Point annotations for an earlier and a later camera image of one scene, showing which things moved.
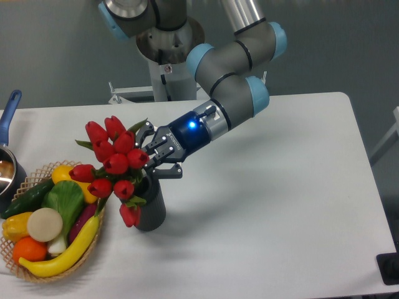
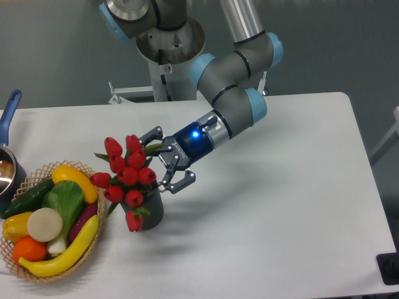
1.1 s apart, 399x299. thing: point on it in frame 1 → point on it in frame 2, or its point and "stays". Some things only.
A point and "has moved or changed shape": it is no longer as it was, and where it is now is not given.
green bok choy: [68, 198] stays
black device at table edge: [388, 263] stays
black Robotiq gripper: [188, 132] → [189, 145]
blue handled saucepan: [12, 174] stays
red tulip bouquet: [123, 163] has moved or changed shape
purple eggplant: [88, 212] stays
